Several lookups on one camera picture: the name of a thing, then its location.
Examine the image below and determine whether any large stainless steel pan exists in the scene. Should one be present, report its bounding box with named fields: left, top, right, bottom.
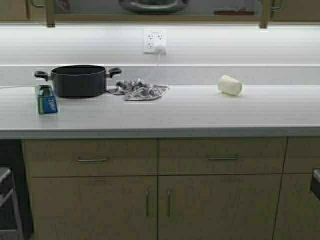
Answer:
left=118, top=0, right=189, bottom=14

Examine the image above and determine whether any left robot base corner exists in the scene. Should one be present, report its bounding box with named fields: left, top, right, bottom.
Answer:
left=0, top=167, right=14, bottom=206

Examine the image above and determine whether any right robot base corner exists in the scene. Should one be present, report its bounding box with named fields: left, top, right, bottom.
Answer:
left=310, top=168, right=320, bottom=200

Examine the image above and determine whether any right lower cabinet door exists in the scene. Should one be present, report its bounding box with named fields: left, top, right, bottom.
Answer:
left=158, top=174, right=281, bottom=240

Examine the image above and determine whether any cabinet door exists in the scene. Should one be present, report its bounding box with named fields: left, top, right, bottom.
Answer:
left=158, top=174, right=281, bottom=240
left=0, top=0, right=56, bottom=28
left=30, top=176, right=157, bottom=240
left=259, top=0, right=320, bottom=29

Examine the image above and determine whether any black cooking pot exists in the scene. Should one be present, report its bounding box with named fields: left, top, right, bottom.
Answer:
left=34, top=65, right=122, bottom=98

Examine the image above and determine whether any left lower cabinet door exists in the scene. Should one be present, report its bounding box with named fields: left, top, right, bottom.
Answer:
left=30, top=176, right=157, bottom=240

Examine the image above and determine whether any right upper cabinet door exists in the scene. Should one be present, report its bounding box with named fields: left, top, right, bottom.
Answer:
left=259, top=0, right=320, bottom=29

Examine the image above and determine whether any left upper cabinet door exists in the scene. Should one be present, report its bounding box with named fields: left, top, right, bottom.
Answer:
left=0, top=0, right=56, bottom=28

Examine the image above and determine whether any grey patterned dish cloth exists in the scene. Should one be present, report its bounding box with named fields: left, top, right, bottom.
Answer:
left=106, top=78, right=169, bottom=101

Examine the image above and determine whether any white paper cup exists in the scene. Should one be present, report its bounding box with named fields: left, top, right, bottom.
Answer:
left=217, top=75, right=243, bottom=96

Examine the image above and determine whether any right wooden drawer front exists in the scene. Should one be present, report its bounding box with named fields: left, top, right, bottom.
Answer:
left=158, top=137, right=287, bottom=175

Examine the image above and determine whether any wooden drawer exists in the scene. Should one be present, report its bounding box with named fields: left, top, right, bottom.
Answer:
left=22, top=139, right=158, bottom=178
left=158, top=137, right=287, bottom=175

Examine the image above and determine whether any blue Ziploc bag box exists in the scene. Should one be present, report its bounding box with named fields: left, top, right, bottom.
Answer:
left=35, top=84, right=58, bottom=115

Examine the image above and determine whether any left wooden drawer front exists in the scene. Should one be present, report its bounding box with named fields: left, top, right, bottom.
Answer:
left=22, top=139, right=158, bottom=178

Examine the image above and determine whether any white charging cable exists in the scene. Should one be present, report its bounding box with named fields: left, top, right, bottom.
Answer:
left=143, top=52, right=162, bottom=82

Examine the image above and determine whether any white wall outlet plate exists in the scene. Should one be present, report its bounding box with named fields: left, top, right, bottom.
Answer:
left=143, top=28, right=168, bottom=55

